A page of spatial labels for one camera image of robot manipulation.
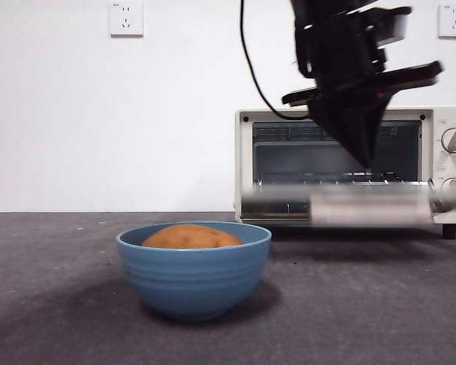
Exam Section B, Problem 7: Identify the blue ceramic bowl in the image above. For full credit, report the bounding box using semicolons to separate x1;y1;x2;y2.
116;221;273;321

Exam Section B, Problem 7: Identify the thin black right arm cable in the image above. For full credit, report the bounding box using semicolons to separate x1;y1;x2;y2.
239;0;315;121

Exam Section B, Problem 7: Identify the brown potato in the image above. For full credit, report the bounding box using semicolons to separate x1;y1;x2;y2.
141;223;243;250

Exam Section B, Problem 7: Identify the glass oven door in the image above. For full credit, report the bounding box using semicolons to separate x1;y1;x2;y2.
239;182;436;229

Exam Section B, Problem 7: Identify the beige oven knob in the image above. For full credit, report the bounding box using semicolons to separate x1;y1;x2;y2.
442;128;456;154
439;176;456;202

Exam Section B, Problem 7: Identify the cream Toshiba toaster oven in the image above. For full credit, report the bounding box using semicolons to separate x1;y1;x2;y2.
234;106;456;240

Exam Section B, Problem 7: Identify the white wall socket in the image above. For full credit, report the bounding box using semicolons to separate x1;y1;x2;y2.
109;1;144;38
437;3;456;39

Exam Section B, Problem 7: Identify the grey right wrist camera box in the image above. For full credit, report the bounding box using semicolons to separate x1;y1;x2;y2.
379;6;410;42

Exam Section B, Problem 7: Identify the metal oven wire rack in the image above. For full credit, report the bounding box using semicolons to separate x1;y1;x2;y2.
256;170;430;188

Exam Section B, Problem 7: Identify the beige oven door handle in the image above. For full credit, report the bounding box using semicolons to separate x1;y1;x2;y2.
309;192;431;228

